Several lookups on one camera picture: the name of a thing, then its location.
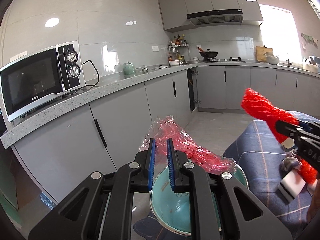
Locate white bowl on counter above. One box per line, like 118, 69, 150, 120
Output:
169, 60, 180, 66

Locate teal trash basin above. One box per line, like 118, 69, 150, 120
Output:
149, 163, 250, 237

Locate grey lower cabinets counter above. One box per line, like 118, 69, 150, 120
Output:
0, 61, 320, 188

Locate person's right hand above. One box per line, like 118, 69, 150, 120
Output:
306, 180, 320, 223

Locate red foam net sleeve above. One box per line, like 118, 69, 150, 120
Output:
241, 88, 317, 184

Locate white sponge black stripe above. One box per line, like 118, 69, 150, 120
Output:
278, 169, 306, 203

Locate black microwave power cable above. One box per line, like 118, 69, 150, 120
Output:
75, 60, 100, 94

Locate grey upper cabinets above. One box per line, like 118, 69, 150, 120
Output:
158, 0, 263, 33

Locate black range hood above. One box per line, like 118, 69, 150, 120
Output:
187, 9, 244, 25

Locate wooden cutting board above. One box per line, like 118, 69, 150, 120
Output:
255, 46, 273, 62

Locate black wok on stove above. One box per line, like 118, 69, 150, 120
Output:
197, 47, 218, 62

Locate dish rack with basins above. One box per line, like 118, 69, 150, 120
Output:
302, 57, 319, 74

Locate grey pink cloth rag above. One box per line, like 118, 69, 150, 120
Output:
280, 148, 302, 172

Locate blue plaid tablecloth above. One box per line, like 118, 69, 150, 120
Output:
133, 119, 312, 239

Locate silver black microwave oven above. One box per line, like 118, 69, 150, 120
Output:
1, 41, 86, 122

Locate pink transparent plastic bag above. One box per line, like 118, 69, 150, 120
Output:
139, 115, 237, 175

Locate metal spice rack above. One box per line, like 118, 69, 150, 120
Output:
168, 34, 190, 64

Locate gas stove burner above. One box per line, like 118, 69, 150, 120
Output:
219, 57, 244, 62

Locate steel pot with lid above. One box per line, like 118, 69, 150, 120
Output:
265, 51, 280, 65

